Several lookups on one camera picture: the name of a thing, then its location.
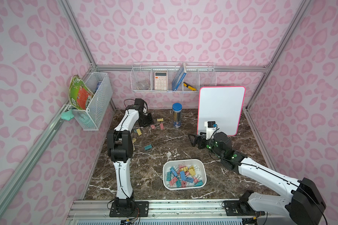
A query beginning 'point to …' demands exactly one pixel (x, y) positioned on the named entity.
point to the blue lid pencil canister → (177, 108)
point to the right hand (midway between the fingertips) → (192, 134)
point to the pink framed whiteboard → (221, 104)
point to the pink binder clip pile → (153, 127)
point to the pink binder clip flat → (162, 126)
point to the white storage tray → (184, 174)
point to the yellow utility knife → (190, 86)
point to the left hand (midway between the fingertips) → (151, 120)
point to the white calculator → (160, 80)
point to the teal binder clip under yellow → (148, 147)
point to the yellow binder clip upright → (139, 131)
